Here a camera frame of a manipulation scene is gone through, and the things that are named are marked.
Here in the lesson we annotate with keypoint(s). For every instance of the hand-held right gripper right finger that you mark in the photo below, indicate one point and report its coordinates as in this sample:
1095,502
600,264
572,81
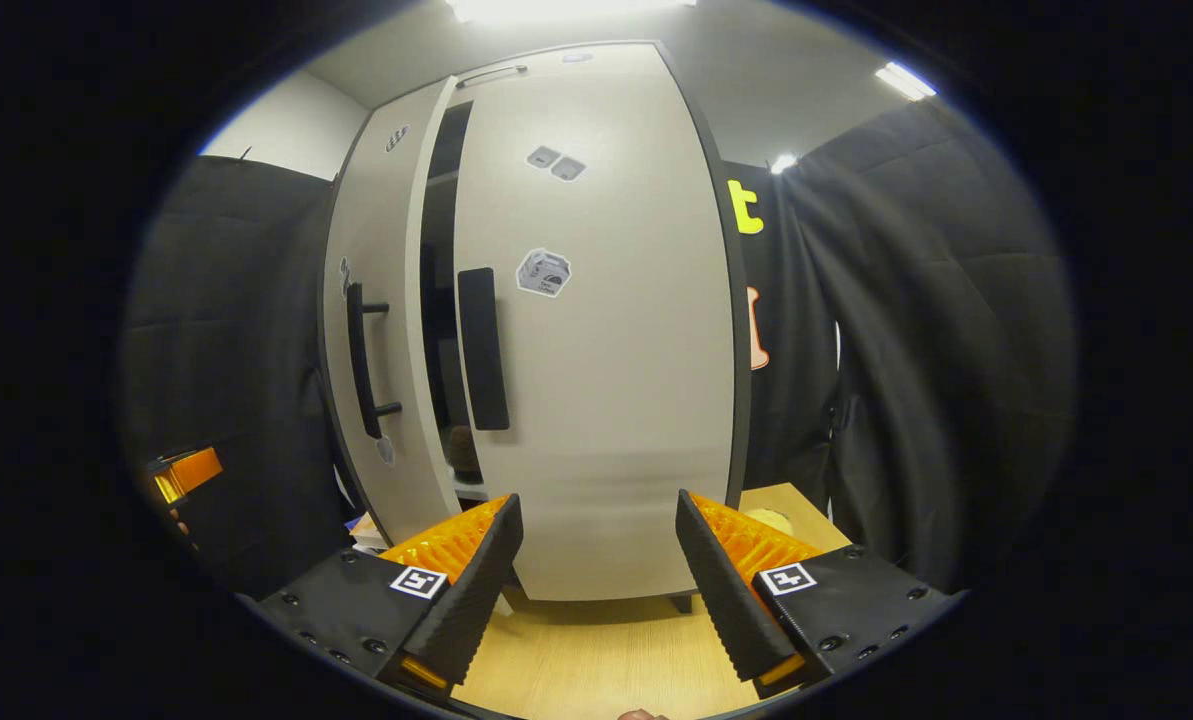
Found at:
726,600

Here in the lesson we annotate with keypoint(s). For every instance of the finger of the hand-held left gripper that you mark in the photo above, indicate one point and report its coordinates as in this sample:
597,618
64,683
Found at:
196,468

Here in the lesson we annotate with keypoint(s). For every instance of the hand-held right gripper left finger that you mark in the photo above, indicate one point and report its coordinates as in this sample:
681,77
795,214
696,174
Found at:
471,600

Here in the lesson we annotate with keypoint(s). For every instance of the brown fuzzy shoe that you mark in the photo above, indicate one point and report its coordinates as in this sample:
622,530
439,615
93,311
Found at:
463,450

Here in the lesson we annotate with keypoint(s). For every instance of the white cabinet door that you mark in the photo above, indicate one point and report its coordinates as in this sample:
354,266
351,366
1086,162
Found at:
616,400
396,250

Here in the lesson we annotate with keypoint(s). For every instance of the white shoe cabinet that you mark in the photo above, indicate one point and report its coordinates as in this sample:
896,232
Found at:
616,62

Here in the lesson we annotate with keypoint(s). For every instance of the white cabinet shelf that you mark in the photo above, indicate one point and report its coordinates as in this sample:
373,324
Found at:
468,492

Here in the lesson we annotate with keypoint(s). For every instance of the pale round object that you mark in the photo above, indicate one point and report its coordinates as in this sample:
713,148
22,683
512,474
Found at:
771,520

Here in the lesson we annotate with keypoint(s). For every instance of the small ceiling light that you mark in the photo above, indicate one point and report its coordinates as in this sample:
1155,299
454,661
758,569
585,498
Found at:
782,162

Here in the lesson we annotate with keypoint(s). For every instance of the rectangular ceiling light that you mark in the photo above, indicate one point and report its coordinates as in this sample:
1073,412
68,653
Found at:
904,80

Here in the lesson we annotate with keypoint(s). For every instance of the large ceiling light panel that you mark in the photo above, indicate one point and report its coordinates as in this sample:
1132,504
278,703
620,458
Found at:
566,8

